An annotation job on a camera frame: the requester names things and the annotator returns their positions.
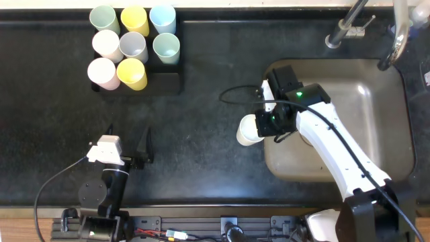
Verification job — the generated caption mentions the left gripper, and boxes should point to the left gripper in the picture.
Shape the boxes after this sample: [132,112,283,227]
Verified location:
[104,123,155,170]

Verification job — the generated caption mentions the yellow cup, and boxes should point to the yellow cup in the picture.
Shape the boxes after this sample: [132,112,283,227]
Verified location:
[116,57,148,91]
[120,5,150,37]

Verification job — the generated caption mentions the pink cup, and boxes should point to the pink cup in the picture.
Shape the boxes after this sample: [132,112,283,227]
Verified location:
[87,56,121,91]

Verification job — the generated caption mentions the white cup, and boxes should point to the white cup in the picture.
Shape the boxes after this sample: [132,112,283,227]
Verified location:
[91,29,124,64]
[236,113,266,147]

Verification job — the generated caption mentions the black tray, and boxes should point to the black tray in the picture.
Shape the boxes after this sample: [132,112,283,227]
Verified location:
[90,6,185,97]

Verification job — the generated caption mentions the grey cup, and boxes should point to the grey cup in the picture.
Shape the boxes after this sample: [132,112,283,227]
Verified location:
[118,31,149,65]

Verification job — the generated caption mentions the green cup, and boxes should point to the green cup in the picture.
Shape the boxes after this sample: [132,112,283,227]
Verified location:
[152,32,181,65]
[89,4,121,36]

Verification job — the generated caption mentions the blue cup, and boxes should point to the blue cup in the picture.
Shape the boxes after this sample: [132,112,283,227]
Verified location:
[148,3,177,35]

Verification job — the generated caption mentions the steel tap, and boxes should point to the steel tap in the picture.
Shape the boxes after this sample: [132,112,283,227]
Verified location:
[325,0,411,72]

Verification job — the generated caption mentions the steel sink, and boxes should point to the steel sink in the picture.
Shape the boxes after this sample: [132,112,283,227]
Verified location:
[263,58,416,184]

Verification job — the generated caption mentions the blue soap bottle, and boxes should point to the blue soap bottle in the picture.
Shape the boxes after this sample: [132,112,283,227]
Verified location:
[388,0,430,40]

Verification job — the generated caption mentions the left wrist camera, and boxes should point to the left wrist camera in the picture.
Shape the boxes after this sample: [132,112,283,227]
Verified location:
[86,134,124,166]

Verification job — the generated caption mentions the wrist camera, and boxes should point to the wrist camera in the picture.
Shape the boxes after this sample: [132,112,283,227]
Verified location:
[86,134,124,166]
[261,79,277,113]

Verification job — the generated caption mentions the black cable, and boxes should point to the black cable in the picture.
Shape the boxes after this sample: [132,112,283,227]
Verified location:
[218,85,269,106]
[33,155,90,242]

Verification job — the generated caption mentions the mounting rail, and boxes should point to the mounting rail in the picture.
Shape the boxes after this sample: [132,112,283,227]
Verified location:
[50,214,308,242]

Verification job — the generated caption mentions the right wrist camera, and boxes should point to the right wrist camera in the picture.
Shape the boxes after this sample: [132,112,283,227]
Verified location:
[261,79,277,113]

